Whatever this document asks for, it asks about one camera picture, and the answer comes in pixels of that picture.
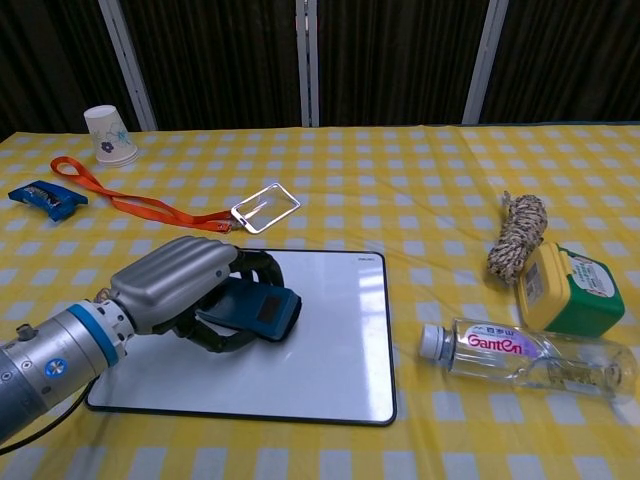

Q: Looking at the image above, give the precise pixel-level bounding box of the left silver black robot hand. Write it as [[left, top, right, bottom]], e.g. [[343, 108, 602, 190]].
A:
[[102, 235, 286, 355]]

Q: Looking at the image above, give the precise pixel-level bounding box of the blue whiteboard eraser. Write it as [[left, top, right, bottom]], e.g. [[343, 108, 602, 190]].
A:
[[194, 277, 303, 344]]

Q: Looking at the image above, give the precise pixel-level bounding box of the small black-framed whiteboard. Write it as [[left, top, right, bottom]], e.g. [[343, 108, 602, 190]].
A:
[[84, 248, 398, 427]]

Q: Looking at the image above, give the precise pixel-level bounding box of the clear badge holder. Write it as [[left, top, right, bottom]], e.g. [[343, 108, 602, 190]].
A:
[[230, 183, 301, 235]]

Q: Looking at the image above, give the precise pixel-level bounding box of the blue snack packet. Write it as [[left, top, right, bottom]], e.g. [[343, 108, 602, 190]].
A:
[[8, 180, 89, 223]]

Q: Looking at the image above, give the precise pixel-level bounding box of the floral paper cup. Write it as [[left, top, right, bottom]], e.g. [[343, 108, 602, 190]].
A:
[[83, 104, 141, 167]]

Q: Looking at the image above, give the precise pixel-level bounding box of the yellow checkered tablecloth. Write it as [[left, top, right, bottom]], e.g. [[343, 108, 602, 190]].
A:
[[0, 123, 640, 480]]

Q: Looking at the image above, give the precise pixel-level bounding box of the dark partition panel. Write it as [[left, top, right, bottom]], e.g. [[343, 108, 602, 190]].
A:
[[316, 0, 490, 127], [122, 0, 304, 132], [0, 0, 144, 144], [479, 0, 640, 125]]

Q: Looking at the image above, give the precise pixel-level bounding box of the clear plastic water bottle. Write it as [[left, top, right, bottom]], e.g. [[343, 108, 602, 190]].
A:
[[418, 318, 640, 405]]

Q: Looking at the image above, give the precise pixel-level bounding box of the yellow and green box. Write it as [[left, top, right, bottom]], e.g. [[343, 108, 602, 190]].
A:
[[515, 241, 626, 338]]

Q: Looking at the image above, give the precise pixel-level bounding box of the orange lanyard strap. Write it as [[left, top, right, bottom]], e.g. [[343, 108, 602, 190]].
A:
[[50, 156, 239, 235]]

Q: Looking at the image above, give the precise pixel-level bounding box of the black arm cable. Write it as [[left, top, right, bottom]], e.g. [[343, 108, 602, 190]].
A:
[[0, 377, 101, 454]]

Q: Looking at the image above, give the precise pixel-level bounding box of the white partition post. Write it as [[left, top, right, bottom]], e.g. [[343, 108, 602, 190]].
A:
[[461, 0, 512, 125], [97, 0, 159, 132], [295, 0, 320, 128]]

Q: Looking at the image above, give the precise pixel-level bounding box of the bundled speckled rope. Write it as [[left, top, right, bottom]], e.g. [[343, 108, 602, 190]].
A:
[[487, 190, 549, 287]]

